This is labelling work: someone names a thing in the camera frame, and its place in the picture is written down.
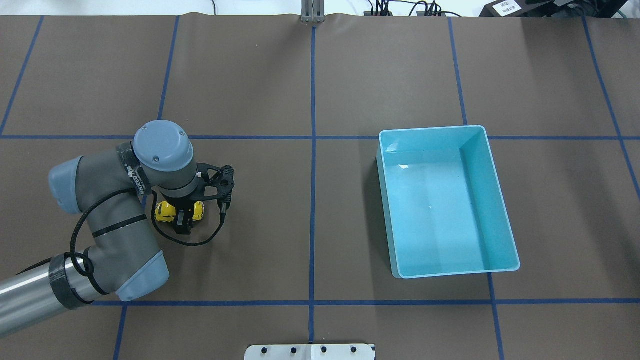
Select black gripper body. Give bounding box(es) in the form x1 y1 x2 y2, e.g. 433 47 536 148
167 196 199 221

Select light blue plastic bin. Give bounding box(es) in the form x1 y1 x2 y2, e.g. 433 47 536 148
375 125 521 280

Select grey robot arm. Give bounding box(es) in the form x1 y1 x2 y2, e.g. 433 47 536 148
1 120 197 337

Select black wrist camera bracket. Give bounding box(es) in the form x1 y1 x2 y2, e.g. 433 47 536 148
193 162 235 208

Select black camera cable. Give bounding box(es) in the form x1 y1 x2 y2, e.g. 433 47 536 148
69 188 228 297

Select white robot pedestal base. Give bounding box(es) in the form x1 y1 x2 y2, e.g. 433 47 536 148
244 343 377 360

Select yellow beetle toy car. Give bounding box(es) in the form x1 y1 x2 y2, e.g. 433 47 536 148
153 201 205 223

